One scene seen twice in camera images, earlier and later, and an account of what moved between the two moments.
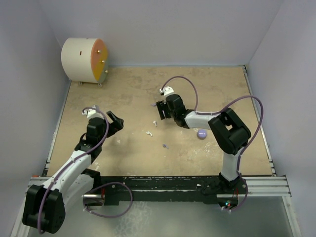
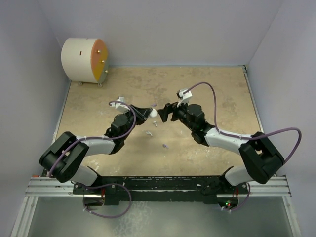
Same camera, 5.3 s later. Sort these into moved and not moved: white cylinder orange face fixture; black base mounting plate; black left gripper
Moved: black left gripper
Not moved: white cylinder orange face fixture; black base mounting plate
